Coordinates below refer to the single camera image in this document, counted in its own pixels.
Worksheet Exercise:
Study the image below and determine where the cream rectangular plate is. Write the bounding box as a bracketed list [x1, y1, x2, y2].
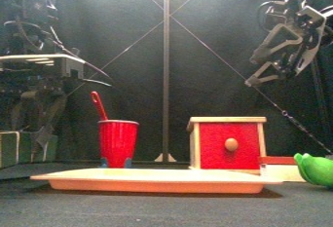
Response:
[30, 168, 284, 195]

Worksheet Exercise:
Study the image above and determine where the red plastic spoon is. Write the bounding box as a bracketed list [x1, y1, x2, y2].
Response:
[90, 91, 110, 122]

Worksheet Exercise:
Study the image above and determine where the red plastic cup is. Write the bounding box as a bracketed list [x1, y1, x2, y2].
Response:
[98, 119, 141, 169]

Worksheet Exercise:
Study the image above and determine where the blue toy object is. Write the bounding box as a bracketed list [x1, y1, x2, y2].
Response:
[99, 157, 133, 170]

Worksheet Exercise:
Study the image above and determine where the wooden box with red drawer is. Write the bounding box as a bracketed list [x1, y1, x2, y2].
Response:
[186, 116, 269, 175]

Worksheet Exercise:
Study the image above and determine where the green toy vegetable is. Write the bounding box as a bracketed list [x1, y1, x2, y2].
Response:
[293, 152, 333, 188]

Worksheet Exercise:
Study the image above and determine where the diagonal brace wire with turnbuckle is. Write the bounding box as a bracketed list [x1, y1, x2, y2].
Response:
[126, 0, 333, 156]

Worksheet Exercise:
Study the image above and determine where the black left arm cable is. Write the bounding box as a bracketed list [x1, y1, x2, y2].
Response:
[51, 25, 115, 88]

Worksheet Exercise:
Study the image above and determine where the plain diagonal brace wire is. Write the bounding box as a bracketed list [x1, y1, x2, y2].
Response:
[67, 0, 220, 97]

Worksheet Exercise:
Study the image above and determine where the vertical metal frame pole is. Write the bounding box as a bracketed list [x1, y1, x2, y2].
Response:
[154, 0, 178, 164]

